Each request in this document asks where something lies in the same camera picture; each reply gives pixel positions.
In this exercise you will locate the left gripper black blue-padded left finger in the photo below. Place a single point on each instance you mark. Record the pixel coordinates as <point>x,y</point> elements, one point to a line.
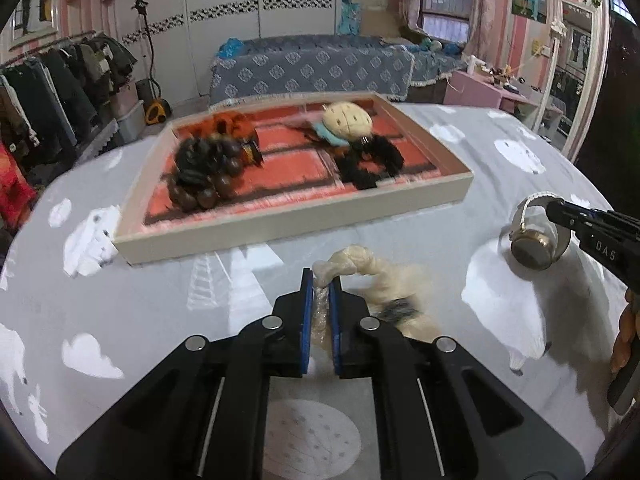
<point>201,412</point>

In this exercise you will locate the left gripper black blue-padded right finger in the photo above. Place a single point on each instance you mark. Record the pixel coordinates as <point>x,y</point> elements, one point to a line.
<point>439,413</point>

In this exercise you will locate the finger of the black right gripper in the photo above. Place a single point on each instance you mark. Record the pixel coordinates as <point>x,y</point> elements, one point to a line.
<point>570,216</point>

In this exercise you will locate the cream fabric scrunchie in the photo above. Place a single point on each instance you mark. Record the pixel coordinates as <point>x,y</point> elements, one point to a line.
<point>397,293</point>

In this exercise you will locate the burger plush hair clip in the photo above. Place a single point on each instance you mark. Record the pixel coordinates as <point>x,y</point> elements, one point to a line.
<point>338,124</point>

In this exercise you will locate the orange fabric scrunchie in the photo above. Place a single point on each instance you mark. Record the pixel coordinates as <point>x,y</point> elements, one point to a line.
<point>232,125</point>

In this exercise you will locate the colourful flower black hair claw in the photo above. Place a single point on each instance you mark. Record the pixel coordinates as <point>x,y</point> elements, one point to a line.
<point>250,153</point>

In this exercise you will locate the person's hand at right edge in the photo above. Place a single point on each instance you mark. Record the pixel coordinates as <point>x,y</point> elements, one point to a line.
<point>628,328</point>

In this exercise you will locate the white framed standing mirror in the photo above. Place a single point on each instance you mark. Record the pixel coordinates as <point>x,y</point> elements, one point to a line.
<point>579,35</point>

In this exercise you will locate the pink bedside desk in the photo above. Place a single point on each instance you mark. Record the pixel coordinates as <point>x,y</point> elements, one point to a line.
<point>467,90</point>

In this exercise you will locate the beige tray with red lining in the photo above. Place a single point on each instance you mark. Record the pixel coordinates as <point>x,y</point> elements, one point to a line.
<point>296,190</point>

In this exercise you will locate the window with pink curtains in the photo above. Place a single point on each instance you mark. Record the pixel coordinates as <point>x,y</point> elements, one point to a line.
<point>468,22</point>

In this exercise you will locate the bed with blue patterned cover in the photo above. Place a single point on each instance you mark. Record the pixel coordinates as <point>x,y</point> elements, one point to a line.
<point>325,63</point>

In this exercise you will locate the red orange coat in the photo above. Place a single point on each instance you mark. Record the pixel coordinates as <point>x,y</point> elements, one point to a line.
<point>17,196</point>

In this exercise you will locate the garment steamer on stand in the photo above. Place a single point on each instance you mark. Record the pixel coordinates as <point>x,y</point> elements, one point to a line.
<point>159,110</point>

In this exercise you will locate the plastic storage boxes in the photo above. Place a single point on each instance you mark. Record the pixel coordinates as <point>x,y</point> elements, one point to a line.
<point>128,110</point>

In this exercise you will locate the dark hanging clothes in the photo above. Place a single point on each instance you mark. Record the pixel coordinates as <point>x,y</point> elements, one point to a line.
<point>63,90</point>

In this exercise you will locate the white wardrobe with checker band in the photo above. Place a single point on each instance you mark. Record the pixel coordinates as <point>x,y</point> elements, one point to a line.
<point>187,34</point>

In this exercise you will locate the metal clothes rack rail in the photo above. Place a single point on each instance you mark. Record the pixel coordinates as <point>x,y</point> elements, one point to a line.
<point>44,47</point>

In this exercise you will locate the framed wedding photo left wall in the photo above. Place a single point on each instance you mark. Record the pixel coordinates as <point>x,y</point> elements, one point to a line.
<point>31,19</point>

